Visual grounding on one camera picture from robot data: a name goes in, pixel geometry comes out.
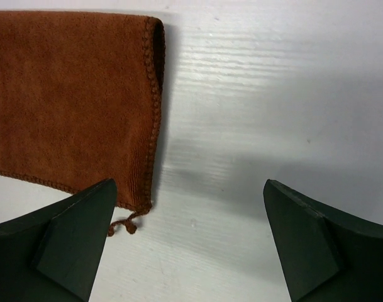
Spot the brown towel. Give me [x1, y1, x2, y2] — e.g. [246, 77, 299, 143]
[0, 11, 165, 235]

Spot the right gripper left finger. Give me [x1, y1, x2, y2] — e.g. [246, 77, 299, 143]
[0, 179, 117, 301]

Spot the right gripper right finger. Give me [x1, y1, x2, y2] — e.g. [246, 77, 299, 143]
[263, 179, 383, 301]

